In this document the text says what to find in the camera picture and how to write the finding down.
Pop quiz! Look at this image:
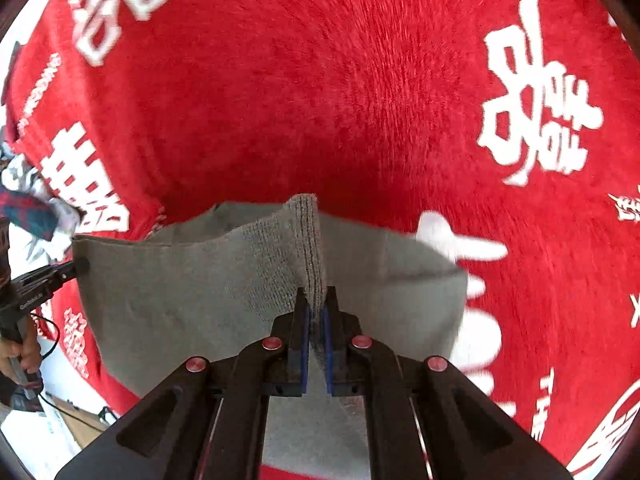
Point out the grey sweater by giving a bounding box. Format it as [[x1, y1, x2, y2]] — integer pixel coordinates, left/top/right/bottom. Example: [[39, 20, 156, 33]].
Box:
[[70, 193, 470, 480]]

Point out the person's left hand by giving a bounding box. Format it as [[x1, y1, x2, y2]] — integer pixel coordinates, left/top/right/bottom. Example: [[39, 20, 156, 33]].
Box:
[[0, 318, 42, 385]]

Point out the dark plaid garment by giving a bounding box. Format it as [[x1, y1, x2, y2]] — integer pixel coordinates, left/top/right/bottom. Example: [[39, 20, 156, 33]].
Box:
[[0, 188, 58, 242]]

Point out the white patterned cloth pile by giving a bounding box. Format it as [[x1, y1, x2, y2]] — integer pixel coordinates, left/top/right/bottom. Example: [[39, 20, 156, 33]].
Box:
[[1, 141, 81, 262]]

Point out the cardboard box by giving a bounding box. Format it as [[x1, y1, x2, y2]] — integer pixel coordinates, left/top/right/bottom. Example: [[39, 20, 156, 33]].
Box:
[[44, 396, 110, 450]]

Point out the red blanket with white characters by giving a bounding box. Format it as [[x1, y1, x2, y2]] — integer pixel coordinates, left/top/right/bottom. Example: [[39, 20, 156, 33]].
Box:
[[3, 0, 639, 479]]

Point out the black cable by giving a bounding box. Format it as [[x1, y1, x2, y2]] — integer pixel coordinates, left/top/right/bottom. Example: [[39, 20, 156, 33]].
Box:
[[29, 311, 122, 434]]

